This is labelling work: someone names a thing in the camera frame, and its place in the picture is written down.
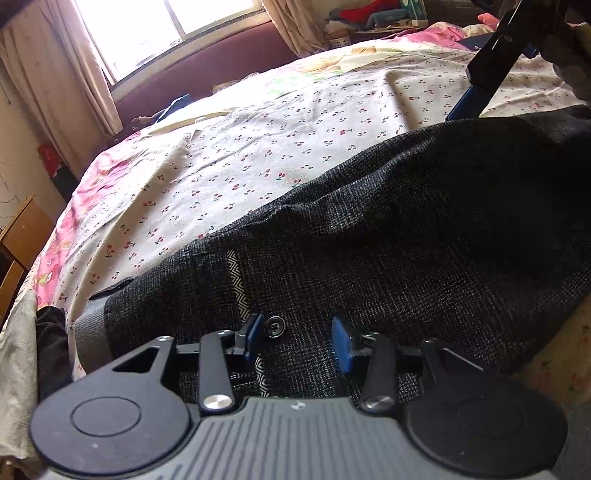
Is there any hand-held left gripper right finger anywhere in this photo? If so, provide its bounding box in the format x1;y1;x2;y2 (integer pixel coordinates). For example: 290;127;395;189
330;316;485;414

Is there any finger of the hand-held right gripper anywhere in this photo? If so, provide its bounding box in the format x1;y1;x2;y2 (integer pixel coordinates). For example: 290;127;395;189
445;11;539;121

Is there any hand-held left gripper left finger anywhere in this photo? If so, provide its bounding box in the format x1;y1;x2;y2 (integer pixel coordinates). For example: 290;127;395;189
111;313;265;414

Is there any dark tweed jacket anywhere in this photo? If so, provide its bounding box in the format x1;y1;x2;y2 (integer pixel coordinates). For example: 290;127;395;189
74;105;591;402

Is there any person's right hand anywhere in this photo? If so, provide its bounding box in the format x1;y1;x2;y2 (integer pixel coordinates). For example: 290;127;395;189
540;25;591;102

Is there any teal garment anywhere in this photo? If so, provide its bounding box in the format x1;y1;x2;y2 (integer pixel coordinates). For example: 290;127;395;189
365;11;407;28

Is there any narrow beige curtain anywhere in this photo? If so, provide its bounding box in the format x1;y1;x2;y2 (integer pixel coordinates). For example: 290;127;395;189
259;0;333;58

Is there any white cherry print bedsheet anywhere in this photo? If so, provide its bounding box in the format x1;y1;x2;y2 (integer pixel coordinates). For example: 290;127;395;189
65;32;591;407

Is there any black cloth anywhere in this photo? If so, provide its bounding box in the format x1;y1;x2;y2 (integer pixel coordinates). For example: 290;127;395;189
36;305;75;398

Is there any pink floral bed sheet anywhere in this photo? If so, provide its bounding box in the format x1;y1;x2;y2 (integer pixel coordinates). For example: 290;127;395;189
32;23;499;319

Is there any cream cloth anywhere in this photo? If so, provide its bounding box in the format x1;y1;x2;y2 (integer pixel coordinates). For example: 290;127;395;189
0;288;44;462

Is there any blue book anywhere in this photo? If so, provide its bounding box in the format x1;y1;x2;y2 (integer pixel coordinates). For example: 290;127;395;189
154;93;192;123

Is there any wooden desk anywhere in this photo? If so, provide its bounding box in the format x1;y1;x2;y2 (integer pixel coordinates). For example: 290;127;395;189
0;194;56;324

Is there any maroon headboard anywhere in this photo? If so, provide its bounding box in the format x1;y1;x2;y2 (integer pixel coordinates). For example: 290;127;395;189
111;21;301;134

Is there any wide beige curtain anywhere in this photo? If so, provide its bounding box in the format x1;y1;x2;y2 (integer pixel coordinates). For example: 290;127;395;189
0;0;123;185

